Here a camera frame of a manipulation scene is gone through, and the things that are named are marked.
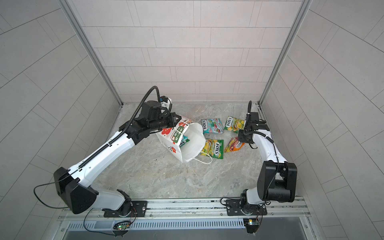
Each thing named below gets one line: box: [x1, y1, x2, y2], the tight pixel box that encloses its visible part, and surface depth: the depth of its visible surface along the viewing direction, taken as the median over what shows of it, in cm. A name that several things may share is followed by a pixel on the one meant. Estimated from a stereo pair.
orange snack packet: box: [224, 136, 246, 153], surface depth 87 cm
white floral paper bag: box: [155, 115, 206, 163], surface depth 82 cm
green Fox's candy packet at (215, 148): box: [200, 139, 224, 159], surface depth 92 cm
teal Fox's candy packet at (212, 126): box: [201, 118, 224, 135], surface depth 103 cm
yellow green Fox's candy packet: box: [224, 116, 245, 134], surface depth 102 cm
